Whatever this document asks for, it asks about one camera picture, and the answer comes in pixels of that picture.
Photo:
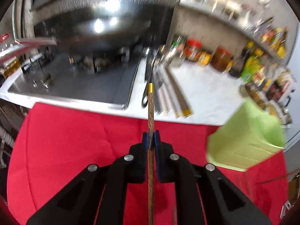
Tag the dark soy sauce bottle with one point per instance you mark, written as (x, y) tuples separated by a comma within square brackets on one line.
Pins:
[(239, 63)]

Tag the red lid chili jar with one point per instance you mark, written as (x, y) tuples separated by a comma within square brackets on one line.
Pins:
[(221, 58)]

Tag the amber glass bottle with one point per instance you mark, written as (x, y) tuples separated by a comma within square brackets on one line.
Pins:
[(281, 43)]

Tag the brown chopstick gold tip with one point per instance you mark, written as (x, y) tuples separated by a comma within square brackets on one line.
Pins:
[(279, 177), (182, 96), (174, 96), (151, 121)]

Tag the green utensil holder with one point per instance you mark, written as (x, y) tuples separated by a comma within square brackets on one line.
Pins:
[(246, 140)]

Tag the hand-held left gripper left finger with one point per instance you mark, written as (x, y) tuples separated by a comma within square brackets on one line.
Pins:
[(145, 143)]

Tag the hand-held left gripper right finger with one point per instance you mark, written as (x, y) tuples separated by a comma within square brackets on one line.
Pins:
[(157, 145)]

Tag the oil bottle red cap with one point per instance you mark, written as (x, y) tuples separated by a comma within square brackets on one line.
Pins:
[(9, 63)]

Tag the black cooking utensil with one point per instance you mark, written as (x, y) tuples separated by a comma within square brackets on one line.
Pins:
[(148, 75)]

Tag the steel wok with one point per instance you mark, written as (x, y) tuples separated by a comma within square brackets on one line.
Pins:
[(103, 28)]

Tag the red lid sauce jar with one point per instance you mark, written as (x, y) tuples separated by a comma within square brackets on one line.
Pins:
[(193, 49)]

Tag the green plastic bottle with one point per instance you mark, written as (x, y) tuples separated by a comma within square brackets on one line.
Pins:
[(252, 66)]

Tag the red label oil bottle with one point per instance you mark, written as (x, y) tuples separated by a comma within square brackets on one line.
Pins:
[(267, 35)]

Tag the green lid jar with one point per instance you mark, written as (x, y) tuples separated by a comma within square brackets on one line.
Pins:
[(177, 50)]

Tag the steel gas stove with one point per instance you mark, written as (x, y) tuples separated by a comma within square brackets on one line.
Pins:
[(82, 82)]

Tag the red cloth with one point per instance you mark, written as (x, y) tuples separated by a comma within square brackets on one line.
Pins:
[(70, 145)]

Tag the small yellow label jar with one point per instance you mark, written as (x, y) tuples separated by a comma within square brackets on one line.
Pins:
[(204, 58)]

